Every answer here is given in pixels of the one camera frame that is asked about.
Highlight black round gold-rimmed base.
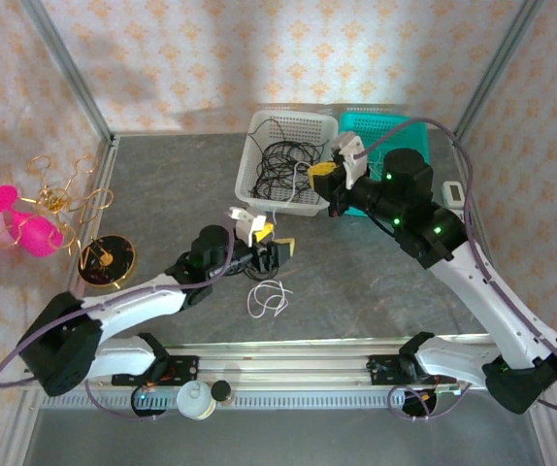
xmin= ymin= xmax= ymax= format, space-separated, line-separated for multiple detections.
xmin=77 ymin=234 xmax=138 ymax=291

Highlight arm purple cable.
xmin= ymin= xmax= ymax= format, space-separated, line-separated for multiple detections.
xmin=0 ymin=225 xmax=241 ymax=423
xmin=353 ymin=117 xmax=557 ymax=423

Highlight gold wire sculpture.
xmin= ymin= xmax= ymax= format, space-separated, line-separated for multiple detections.
xmin=0 ymin=154 xmax=115 ymax=268

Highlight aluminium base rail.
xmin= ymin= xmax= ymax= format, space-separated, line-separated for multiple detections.
xmin=19 ymin=337 xmax=549 ymax=392

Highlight black round cap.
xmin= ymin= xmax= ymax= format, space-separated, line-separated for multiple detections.
xmin=209 ymin=381 xmax=234 ymax=407

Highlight pink goblet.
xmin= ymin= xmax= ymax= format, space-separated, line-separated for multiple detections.
xmin=0 ymin=184 xmax=65 ymax=258

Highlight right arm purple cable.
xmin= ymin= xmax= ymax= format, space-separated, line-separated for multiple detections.
xmin=353 ymin=117 xmax=557 ymax=423

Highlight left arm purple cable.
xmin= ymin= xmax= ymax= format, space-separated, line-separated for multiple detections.
xmin=0 ymin=225 xmax=241 ymax=423

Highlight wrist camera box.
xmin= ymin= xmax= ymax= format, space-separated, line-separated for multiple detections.
xmin=228 ymin=206 xmax=266 ymax=248
xmin=331 ymin=130 xmax=371 ymax=189

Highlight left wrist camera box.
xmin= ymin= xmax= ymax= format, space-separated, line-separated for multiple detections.
xmin=228 ymin=206 xmax=266 ymax=248

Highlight aluminium frame post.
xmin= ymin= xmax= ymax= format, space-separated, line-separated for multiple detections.
xmin=451 ymin=0 xmax=546 ymax=147
xmin=19 ymin=0 xmax=117 ymax=147

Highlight teal plastic basket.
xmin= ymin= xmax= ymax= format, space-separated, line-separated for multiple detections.
xmin=336 ymin=112 xmax=435 ymax=218

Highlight white round jar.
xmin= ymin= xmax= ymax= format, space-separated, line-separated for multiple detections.
xmin=176 ymin=381 xmax=216 ymax=421

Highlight black cable bundle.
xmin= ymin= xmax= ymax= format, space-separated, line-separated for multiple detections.
xmin=249 ymin=140 xmax=323 ymax=203

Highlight white plastic basket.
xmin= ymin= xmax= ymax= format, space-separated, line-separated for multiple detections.
xmin=234 ymin=110 xmax=340 ymax=217

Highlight grey slotted cable duct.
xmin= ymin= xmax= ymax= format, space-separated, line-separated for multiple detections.
xmin=40 ymin=391 xmax=462 ymax=412

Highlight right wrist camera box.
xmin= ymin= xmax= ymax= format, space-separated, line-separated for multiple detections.
xmin=331 ymin=130 xmax=371 ymax=189

